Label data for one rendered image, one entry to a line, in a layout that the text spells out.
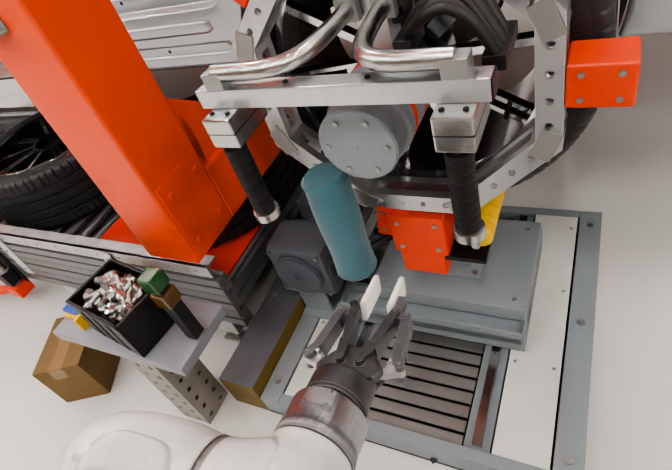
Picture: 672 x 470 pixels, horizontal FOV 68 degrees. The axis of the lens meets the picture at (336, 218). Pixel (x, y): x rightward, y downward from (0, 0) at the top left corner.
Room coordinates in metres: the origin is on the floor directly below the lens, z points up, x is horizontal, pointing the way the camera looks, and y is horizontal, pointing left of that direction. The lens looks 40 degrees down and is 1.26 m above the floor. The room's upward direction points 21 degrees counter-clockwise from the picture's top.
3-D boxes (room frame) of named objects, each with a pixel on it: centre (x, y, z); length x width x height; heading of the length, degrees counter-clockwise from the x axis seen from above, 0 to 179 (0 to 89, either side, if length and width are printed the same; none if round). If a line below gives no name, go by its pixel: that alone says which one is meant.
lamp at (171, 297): (0.75, 0.38, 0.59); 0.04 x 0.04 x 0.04; 53
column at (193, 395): (0.88, 0.56, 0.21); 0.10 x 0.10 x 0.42; 53
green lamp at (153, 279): (0.75, 0.38, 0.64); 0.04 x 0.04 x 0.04; 53
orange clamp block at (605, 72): (0.58, -0.43, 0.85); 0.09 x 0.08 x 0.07; 53
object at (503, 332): (0.93, -0.23, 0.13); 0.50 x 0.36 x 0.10; 53
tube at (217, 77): (0.72, -0.02, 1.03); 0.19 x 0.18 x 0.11; 143
